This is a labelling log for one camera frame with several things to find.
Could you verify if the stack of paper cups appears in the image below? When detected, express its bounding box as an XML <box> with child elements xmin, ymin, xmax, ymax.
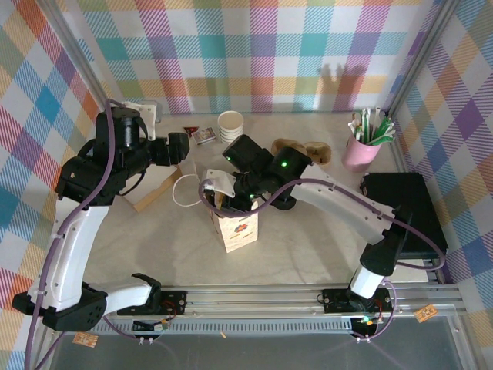
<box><xmin>217</xmin><ymin>110</ymin><xmax>246</xmax><ymax>145</ymax></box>

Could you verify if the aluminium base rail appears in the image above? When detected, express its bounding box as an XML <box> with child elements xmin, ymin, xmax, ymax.
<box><xmin>103</xmin><ymin>284</ymin><xmax>468</xmax><ymax>321</ymax></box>

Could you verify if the white flower print paper bag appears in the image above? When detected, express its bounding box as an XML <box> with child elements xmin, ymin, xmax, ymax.
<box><xmin>172</xmin><ymin>173</ymin><xmax>259</xmax><ymax>254</ymax></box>

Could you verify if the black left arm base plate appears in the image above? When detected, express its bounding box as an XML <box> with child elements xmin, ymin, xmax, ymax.
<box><xmin>116</xmin><ymin>288</ymin><xmax>189</xmax><ymax>317</ymax></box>

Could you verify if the slotted grey cable duct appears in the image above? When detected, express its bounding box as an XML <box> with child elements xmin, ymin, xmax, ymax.
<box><xmin>92</xmin><ymin>321</ymin><xmax>357</xmax><ymax>337</ymax></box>

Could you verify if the grey metal shelf plate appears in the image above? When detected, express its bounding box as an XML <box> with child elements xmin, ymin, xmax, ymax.
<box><xmin>48</xmin><ymin>331</ymin><xmax>465</xmax><ymax>370</ymax></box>

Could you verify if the pink cup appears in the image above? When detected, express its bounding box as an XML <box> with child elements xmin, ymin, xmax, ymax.
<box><xmin>342</xmin><ymin>133</ymin><xmax>383</xmax><ymax>173</ymax></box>

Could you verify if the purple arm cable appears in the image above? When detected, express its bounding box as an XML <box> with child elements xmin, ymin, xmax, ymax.
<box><xmin>25</xmin><ymin>98</ymin><xmax>170</xmax><ymax>370</ymax></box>
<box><xmin>198</xmin><ymin>180</ymin><xmax>448</xmax><ymax>343</ymax></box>

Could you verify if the green stick packet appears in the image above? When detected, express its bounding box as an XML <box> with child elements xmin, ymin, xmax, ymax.
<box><xmin>369</xmin><ymin>116</ymin><xmax>394</xmax><ymax>144</ymax></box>
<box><xmin>375</xmin><ymin>129</ymin><xmax>397</xmax><ymax>147</ymax></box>

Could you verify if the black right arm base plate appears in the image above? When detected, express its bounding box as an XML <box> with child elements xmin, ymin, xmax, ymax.
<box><xmin>321</xmin><ymin>288</ymin><xmax>394</xmax><ymax>314</ymax></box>

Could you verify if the brown pulp cup carrier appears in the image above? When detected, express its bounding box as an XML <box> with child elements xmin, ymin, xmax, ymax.
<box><xmin>271</xmin><ymin>137</ymin><xmax>334</xmax><ymax>167</ymax></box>

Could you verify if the cardboard napkin box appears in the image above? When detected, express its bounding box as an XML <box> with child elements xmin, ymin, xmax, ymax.
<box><xmin>122</xmin><ymin>161</ymin><xmax>183</xmax><ymax>214</ymax></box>

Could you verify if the small controller board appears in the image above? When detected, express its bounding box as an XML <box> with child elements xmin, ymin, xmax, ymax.
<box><xmin>132</xmin><ymin>318</ymin><xmax>171</xmax><ymax>334</ymax></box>
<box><xmin>350</xmin><ymin>314</ymin><xmax>382</xmax><ymax>328</ymax></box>

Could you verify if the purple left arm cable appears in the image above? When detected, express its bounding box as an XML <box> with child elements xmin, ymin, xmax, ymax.
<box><xmin>25</xmin><ymin>98</ymin><xmax>170</xmax><ymax>370</ymax></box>

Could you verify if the small printed rectangular packet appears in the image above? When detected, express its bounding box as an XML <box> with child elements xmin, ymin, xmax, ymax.
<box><xmin>191</xmin><ymin>126</ymin><xmax>217</xmax><ymax>146</ymax></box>

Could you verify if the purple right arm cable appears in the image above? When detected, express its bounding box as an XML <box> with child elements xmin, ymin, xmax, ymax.
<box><xmin>198</xmin><ymin>180</ymin><xmax>448</xmax><ymax>343</ymax></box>

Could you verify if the black flat case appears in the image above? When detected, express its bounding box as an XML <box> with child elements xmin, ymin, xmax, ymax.
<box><xmin>359</xmin><ymin>171</ymin><xmax>450</xmax><ymax>260</ymax></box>

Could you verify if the small orange tag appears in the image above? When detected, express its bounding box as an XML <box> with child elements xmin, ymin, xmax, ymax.
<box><xmin>72</xmin><ymin>331</ymin><xmax>99</xmax><ymax>348</ymax></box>
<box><xmin>414</xmin><ymin>305</ymin><xmax>437</xmax><ymax>324</ymax></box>

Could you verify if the aluminium frame post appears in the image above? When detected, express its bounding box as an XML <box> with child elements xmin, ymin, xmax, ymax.
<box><xmin>384</xmin><ymin>0</ymin><xmax>461</xmax><ymax>120</ymax></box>
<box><xmin>40</xmin><ymin>0</ymin><xmax>116</xmax><ymax>116</ymax></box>

